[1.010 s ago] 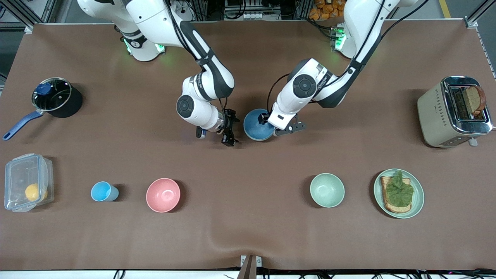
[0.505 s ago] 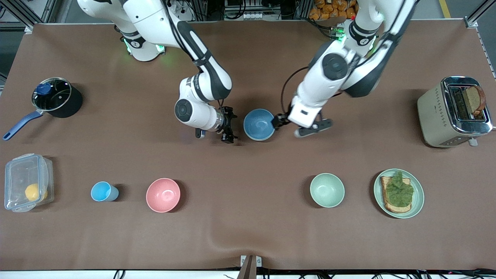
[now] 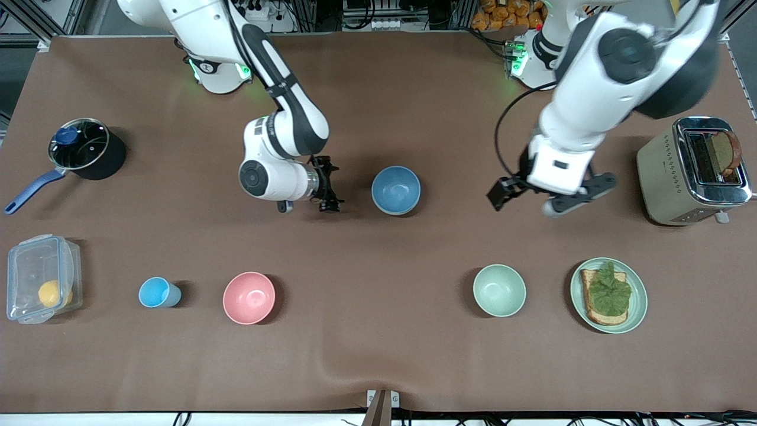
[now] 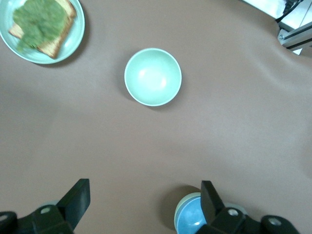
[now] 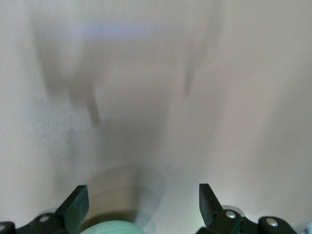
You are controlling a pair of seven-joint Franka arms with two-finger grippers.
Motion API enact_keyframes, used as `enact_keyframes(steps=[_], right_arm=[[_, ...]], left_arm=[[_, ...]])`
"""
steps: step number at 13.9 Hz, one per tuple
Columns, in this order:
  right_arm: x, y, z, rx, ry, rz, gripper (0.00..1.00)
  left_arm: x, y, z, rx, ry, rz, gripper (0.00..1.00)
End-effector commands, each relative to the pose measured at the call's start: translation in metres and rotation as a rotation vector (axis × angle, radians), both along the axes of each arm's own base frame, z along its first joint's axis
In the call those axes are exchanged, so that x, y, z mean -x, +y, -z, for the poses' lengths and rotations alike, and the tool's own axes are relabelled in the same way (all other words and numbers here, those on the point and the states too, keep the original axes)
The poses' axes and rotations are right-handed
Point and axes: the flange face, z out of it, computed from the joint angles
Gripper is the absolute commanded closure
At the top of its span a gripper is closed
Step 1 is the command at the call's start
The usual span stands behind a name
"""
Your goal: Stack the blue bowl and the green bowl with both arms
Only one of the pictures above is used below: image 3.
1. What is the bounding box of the green lettuce leaf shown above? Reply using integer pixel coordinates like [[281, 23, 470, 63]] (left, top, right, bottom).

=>
[[587, 261, 632, 317]]

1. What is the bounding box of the glass lid with blue knob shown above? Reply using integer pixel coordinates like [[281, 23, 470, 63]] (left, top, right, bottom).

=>
[[48, 118, 111, 171]]

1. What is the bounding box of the bag of orange buns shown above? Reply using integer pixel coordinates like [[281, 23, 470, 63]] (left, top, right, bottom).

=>
[[471, 0, 548, 31]]

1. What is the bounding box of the table edge bracket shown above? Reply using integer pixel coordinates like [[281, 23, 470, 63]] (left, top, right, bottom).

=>
[[362, 389, 400, 426]]

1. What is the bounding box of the blue bowl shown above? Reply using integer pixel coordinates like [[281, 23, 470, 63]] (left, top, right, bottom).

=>
[[371, 166, 422, 214]]

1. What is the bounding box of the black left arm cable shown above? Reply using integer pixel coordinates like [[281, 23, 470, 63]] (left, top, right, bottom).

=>
[[494, 83, 557, 178]]

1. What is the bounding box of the pink bowl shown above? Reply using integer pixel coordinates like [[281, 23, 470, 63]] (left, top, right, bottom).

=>
[[222, 272, 277, 325]]

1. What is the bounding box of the white power strip with plugs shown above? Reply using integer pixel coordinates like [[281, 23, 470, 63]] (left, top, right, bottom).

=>
[[234, 0, 296, 33]]

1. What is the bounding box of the black saucepan with blue handle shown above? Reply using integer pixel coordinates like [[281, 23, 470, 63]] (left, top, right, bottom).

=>
[[5, 118, 127, 215]]

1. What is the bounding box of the pale green bowl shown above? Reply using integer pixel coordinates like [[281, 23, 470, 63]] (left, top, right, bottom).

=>
[[473, 264, 527, 318], [373, 195, 421, 217]]

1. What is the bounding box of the aluminium frame beam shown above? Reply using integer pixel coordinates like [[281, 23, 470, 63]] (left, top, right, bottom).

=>
[[719, 0, 757, 42]]

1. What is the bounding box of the light blue plastic cup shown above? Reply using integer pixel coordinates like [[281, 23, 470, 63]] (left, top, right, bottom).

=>
[[138, 277, 182, 309]]

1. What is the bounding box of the beige and chrome toaster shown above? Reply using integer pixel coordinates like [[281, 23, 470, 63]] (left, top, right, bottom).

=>
[[637, 116, 753, 226]]

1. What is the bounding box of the dark brown bread slice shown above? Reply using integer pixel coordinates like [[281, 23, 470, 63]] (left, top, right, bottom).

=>
[[705, 130, 742, 178]]

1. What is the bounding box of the clear plastic lidded container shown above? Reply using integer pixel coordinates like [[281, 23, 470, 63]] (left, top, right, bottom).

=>
[[7, 234, 83, 325]]

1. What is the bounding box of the pale green plate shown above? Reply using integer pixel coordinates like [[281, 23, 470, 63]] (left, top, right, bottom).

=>
[[570, 257, 648, 334]]

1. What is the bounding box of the yellow lemon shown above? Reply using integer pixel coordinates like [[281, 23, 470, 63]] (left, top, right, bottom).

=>
[[38, 280, 73, 308]]

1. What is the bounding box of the toast slice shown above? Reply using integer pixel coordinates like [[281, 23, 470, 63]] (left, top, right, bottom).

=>
[[580, 269, 629, 327]]

